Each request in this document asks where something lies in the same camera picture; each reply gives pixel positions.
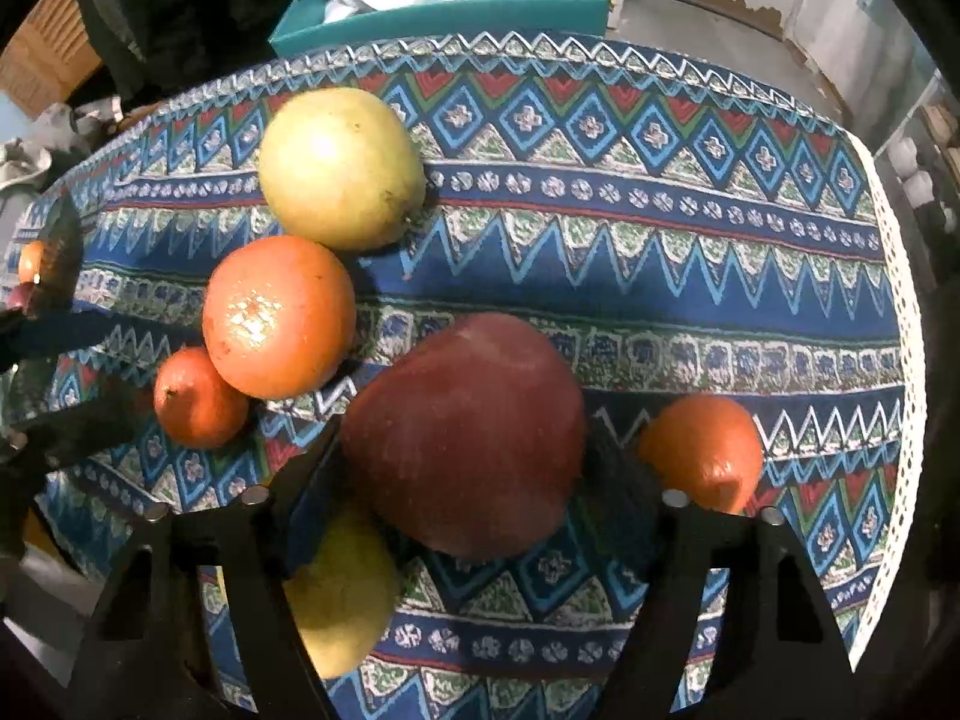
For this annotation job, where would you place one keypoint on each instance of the small tangerine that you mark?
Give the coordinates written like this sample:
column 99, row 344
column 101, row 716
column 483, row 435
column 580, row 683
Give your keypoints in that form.
column 194, row 405
column 708, row 447

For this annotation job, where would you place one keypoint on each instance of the green yellow mango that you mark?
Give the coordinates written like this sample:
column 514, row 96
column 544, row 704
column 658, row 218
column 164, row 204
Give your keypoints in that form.
column 343, row 599

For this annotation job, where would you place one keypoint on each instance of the large orange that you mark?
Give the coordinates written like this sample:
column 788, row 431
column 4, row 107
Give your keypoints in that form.
column 279, row 317

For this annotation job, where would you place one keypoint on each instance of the yellow green apple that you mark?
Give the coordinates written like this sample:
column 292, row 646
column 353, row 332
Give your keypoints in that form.
column 337, row 167

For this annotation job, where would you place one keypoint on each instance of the large red apple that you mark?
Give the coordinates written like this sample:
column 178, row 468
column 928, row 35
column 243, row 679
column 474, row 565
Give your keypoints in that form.
column 471, row 443

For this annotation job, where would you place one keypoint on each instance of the small red apple on plate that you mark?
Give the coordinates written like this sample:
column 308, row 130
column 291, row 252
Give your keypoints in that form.
column 20, row 297

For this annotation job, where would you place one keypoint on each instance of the orange on plate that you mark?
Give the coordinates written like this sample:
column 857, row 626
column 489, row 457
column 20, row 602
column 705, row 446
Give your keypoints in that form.
column 31, row 262

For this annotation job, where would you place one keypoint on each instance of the glass fruit plate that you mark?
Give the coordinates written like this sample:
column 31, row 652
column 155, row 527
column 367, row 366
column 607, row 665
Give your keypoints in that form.
column 60, row 265

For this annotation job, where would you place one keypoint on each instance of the grey hoodie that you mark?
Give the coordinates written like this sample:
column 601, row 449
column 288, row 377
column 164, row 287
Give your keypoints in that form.
column 60, row 138

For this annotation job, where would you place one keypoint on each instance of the dark hanging jacket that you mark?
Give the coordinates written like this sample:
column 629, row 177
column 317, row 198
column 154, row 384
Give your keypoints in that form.
column 156, row 48

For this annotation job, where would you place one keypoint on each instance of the patterned blue tablecloth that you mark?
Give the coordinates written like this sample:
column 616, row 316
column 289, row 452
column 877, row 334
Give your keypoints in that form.
column 673, row 230

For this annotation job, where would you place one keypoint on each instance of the teal cardboard box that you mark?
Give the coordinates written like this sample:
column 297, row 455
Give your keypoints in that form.
column 311, row 24

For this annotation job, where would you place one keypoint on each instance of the shoe rack with shoes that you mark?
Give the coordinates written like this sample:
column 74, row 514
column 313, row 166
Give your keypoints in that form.
column 918, row 165

